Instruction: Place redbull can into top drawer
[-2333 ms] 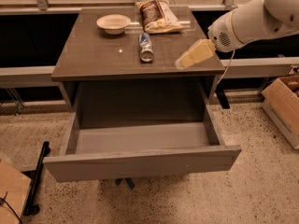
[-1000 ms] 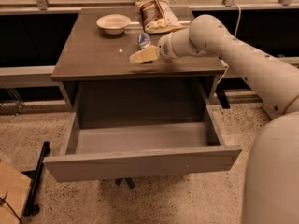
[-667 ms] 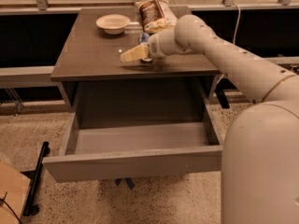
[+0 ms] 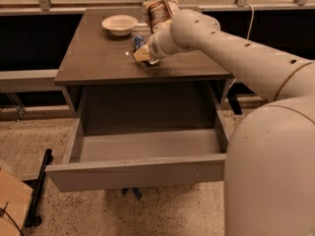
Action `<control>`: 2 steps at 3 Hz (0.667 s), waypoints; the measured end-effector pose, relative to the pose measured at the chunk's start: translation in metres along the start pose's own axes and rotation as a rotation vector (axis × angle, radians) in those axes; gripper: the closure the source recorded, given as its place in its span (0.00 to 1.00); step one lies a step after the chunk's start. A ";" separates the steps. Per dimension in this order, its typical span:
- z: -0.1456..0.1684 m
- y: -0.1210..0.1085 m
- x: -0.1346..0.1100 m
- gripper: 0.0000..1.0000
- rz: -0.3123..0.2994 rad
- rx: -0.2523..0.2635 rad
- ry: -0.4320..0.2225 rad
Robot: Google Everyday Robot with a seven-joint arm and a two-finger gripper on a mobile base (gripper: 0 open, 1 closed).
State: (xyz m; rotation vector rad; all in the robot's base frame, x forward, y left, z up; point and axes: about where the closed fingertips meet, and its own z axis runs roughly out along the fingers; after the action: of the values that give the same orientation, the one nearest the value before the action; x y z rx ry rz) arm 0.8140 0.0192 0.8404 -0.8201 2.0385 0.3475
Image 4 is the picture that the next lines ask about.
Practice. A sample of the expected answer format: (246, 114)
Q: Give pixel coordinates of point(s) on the chip bag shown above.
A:
(161, 12)

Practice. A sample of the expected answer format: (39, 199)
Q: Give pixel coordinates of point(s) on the black stand leg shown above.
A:
(32, 218)

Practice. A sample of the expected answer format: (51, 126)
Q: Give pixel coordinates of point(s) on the cardboard box left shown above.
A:
(15, 197)

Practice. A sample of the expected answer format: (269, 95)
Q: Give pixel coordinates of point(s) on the open grey top drawer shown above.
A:
(133, 136)

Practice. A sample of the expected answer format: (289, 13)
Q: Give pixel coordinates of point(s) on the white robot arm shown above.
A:
(269, 170)

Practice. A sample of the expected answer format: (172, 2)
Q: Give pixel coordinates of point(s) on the red bull can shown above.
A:
(137, 42)

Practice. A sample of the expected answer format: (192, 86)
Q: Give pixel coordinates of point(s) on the white bowl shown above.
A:
(119, 25)

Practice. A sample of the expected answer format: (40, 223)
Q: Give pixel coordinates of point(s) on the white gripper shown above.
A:
(153, 48)

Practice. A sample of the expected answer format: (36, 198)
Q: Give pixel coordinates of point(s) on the grey cabinet with top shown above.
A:
(96, 57)

